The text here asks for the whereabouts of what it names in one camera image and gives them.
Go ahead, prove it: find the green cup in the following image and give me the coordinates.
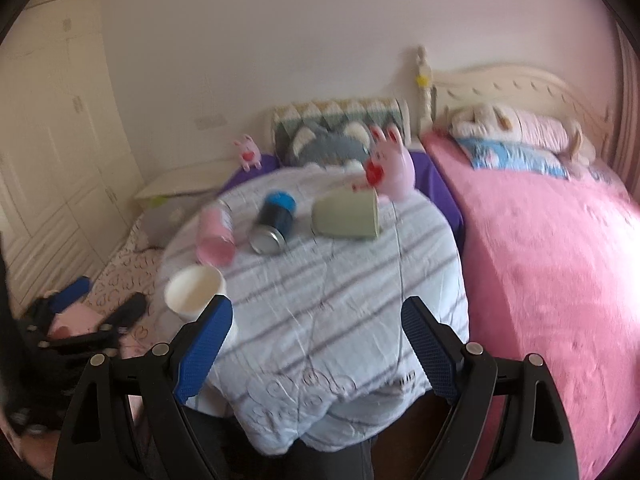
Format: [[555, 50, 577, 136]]
[[311, 189, 382, 241]]

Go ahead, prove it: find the pink blanket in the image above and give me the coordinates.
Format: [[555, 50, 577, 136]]
[[422, 132, 640, 480]]

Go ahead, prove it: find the pink pig plush toy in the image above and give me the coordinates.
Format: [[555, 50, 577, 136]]
[[351, 124, 418, 197]]

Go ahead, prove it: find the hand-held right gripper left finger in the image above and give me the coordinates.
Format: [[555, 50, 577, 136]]
[[52, 292, 236, 480]]

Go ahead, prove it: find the pink transparent bottle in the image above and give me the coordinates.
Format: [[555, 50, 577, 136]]
[[196, 199, 236, 266]]

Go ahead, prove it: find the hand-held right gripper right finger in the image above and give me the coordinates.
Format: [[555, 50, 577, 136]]
[[400, 296, 581, 480]]

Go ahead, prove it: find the white striped quilt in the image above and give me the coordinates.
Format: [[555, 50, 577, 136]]
[[150, 160, 471, 456]]

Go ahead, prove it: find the zigzag patterned cushion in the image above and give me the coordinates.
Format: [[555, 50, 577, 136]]
[[271, 97, 411, 153]]

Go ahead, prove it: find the cream bed headboard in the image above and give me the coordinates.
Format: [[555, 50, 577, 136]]
[[415, 45, 616, 136]]

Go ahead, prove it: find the white cup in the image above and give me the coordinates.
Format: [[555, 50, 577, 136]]
[[164, 265, 227, 322]]

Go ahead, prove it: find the pale pink object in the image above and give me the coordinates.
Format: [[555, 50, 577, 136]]
[[50, 307, 103, 337]]

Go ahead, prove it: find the small pink plush toy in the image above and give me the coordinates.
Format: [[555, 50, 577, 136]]
[[232, 134, 262, 171]]

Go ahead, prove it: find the blue printed pillow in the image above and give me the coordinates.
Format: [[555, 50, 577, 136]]
[[457, 137, 573, 181]]

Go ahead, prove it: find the purple sheet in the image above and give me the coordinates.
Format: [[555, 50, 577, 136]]
[[220, 149, 468, 261]]

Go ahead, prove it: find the blue metal cup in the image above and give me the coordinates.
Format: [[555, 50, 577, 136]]
[[248, 190, 297, 256]]

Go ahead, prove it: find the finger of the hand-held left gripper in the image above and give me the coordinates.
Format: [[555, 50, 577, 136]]
[[47, 276, 93, 311], [95, 292, 148, 333]]

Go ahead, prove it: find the cream wardrobe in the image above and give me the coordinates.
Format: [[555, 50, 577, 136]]
[[0, 0, 146, 316]]

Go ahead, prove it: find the grey cat pillow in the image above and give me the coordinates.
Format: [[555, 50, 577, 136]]
[[285, 121, 373, 167]]

